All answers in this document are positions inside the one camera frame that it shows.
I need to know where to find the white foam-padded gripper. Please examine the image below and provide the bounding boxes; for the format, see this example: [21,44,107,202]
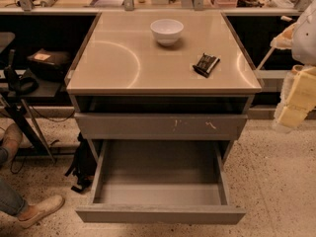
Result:
[273,23,316,131]

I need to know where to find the grey drawer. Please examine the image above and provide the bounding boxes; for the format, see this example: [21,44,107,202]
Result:
[76,140,246,224]
[75,113,247,140]

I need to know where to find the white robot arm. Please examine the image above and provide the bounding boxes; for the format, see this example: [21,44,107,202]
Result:
[271,1,316,133]

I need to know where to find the grey drawer cabinet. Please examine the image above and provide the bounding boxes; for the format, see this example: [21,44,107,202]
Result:
[67,10,261,157]

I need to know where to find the tape roll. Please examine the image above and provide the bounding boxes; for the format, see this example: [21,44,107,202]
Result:
[291,65,303,74]

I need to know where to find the white stick with black tip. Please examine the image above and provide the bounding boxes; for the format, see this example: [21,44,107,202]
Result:
[257,16,295,70]

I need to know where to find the black snack packet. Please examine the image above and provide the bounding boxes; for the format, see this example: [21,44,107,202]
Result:
[193,53,220,78]

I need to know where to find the white bowl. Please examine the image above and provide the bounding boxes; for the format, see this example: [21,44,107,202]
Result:
[150,19,184,46]

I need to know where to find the black headphones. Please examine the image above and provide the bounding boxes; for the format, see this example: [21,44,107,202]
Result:
[4,49,39,95]

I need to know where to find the black side table stand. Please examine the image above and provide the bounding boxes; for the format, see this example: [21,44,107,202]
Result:
[0,32,63,163]

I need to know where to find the tan shoe far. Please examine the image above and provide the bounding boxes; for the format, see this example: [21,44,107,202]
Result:
[0,123,23,158]

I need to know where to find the tan shoe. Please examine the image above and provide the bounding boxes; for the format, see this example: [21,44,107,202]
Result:
[0,123,23,158]
[18,195,65,228]

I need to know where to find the tan shoe near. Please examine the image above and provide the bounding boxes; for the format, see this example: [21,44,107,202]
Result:
[18,195,65,228]

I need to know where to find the blue jeans leg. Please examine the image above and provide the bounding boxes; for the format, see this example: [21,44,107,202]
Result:
[0,146,28,217]

